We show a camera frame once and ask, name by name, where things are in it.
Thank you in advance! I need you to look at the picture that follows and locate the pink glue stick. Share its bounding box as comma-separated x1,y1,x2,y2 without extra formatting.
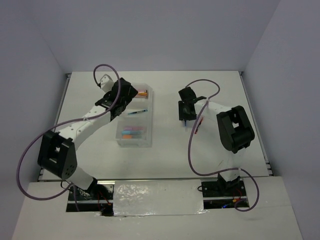
135,89,149,98

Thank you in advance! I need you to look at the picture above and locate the red pen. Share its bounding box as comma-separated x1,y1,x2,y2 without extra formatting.
194,117,204,135

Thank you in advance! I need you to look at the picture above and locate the teal pen refill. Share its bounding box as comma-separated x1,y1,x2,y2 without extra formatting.
128,109,148,115

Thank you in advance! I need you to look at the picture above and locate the blue highlighter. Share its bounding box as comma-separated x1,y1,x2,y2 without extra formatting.
121,130,145,135

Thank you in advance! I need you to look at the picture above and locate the orange highlighter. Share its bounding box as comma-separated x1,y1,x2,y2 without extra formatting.
122,134,143,139

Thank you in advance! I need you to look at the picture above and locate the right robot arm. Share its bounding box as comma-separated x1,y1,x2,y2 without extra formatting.
178,85,255,196

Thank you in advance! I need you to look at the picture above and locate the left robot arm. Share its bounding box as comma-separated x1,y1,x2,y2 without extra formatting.
37,78,138,200

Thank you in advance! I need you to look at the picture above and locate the clear three-compartment organizer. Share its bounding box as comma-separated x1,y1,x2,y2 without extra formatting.
115,83,154,148

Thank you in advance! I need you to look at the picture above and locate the silver foil sheet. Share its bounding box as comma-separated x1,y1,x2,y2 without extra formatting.
113,179,207,217

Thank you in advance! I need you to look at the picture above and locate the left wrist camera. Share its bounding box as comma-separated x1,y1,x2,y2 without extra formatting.
99,74,115,93

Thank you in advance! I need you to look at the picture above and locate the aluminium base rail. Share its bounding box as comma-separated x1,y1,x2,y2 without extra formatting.
65,179,250,217

